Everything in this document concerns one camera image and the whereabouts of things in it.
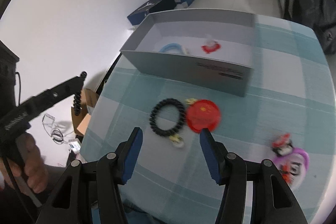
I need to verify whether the purple cartoon bracelet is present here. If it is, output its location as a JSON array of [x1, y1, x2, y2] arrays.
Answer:
[[271, 133, 310, 191]]

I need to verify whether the red clear ring charm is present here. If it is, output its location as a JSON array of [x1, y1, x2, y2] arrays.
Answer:
[[202, 35, 221, 54]]

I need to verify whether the blue bangle bracelet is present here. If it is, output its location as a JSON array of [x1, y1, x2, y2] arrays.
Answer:
[[158, 43, 190, 55]]

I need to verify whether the person's left hand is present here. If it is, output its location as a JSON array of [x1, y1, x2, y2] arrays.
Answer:
[[1, 133, 49, 194]]

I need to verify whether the small yellow white charm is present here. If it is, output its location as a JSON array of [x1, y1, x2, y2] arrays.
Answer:
[[169, 134, 185, 148]]

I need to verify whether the red round flag badge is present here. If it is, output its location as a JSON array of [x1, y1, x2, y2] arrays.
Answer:
[[186, 100, 222, 134]]

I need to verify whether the brown cardboard box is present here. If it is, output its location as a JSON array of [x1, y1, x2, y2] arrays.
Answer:
[[71, 88, 99, 136]]

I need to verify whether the teal plaid tablecloth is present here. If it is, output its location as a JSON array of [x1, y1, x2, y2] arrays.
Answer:
[[80, 16, 335, 223]]

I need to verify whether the grey cardboard tray box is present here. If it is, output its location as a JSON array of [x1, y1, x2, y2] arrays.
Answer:
[[121, 9, 256, 97]]

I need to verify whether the dark blue shoe box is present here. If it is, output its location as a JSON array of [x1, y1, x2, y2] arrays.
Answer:
[[127, 0, 177, 26]]

